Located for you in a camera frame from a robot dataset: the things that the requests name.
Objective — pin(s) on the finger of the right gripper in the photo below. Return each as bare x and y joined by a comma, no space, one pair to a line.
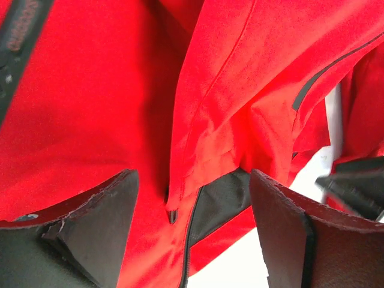
359,185

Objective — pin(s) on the red zip jacket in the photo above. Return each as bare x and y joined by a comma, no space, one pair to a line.
193,96

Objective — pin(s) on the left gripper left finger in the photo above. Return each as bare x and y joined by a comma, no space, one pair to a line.
79,242

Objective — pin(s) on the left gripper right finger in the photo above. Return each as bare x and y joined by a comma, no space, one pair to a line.
308,244

